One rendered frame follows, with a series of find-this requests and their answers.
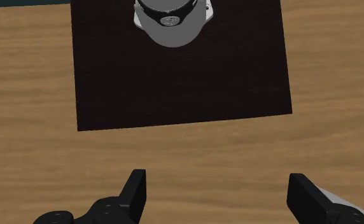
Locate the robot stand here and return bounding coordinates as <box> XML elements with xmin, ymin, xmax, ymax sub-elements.
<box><xmin>69</xmin><ymin>0</ymin><xmax>293</xmax><ymax>132</ymax></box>

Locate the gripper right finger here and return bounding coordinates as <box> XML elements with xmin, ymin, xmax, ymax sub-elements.
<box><xmin>286</xmin><ymin>172</ymin><xmax>364</xmax><ymax>224</ymax></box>

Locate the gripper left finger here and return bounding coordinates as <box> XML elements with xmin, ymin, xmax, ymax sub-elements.
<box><xmin>32</xmin><ymin>169</ymin><xmax>147</xmax><ymax>224</ymax></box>

